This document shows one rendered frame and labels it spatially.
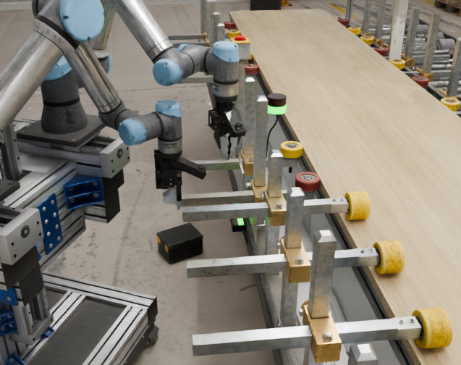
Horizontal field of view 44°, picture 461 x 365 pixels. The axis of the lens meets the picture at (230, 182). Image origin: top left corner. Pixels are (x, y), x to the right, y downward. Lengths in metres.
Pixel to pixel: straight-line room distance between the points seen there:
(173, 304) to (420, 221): 1.40
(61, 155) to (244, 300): 1.22
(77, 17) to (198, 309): 1.65
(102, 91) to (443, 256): 1.03
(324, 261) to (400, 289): 0.36
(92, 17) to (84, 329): 1.33
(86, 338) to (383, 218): 1.23
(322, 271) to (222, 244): 2.01
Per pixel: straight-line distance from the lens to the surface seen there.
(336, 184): 1.84
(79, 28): 1.41
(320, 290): 1.16
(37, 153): 2.00
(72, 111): 1.90
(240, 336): 1.16
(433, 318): 1.25
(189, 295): 2.77
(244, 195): 1.83
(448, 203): 1.82
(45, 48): 1.41
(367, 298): 1.54
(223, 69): 1.66
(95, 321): 2.38
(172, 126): 1.68
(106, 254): 3.11
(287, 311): 1.51
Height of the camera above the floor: 1.76
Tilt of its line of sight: 28 degrees down
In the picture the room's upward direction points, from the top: straight up
